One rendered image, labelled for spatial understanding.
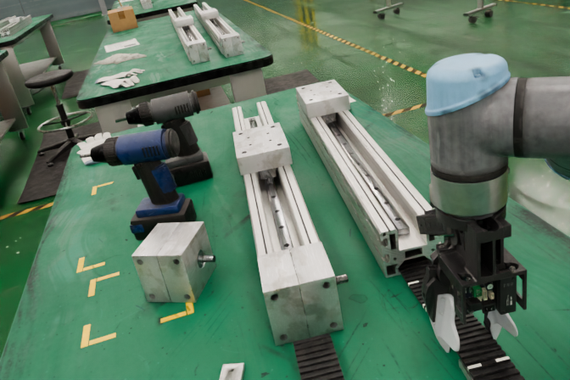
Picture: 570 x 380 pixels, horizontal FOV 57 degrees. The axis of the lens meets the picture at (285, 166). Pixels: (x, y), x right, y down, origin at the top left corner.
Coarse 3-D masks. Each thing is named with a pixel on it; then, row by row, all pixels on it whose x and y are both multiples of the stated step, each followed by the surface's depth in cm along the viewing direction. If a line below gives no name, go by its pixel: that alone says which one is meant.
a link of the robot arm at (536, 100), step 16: (528, 80) 48; (544, 80) 47; (560, 80) 46; (528, 96) 46; (544, 96) 46; (560, 96) 45; (528, 112) 46; (544, 112) 45; (560, 112) 45; (528, 128) 46; (544, 128) 45; (560, 128) 45; (528, 144) 47; (544, 144) 46; (560, 144) 46; (560, 160) 51
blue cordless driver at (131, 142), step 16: (112, 144) 101; (128, 144) 100; (144, 144) 100; (160, 144) 100; (176, 144) 103; (96, 160) 103; (112, 160) 102; (128, 160) 102; (144, 160) 102; (144, 176) 104; (160, 176) 104; (160, 192) 105; (176, 192) 107; (144, 208) 106; (160, 208) 106; (176, 208) 105; (192, 208) 110; (144, 224) 106
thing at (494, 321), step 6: (486, 312) 64; (492, 312) 64; (498, 312) 63; (486, 318) 65; (492, 318) 64; (498, 318) 63; (504, 318) 61; (510, 318) 60; (486, 324) 65; (492, 324) 64; (498, 324) 65; (504, 324) 62; (510, 324) 60; (492, 330) 65; (498, 330) 65; (510, 330) 61; (516, 330) 59; (516, 336) 60
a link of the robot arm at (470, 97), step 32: (448, 64) 49; (480, 64) 48; (448, 96) 48; (480, 96) 47; (512, 96) 47; (448, 128) 49; (480, 128) 48; (512, 128) 47; (448, 160) 51; (480, 160) 50
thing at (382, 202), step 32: (320, 128) 124; (352, 128) 121; (352, 160) 112; (384, 160) 103; (352, 192) 96; (384, 192) 100; (416, 192) 89; (384, 224) 82; (416, 224) 85; (384, 256) 82; (416, 256) 83
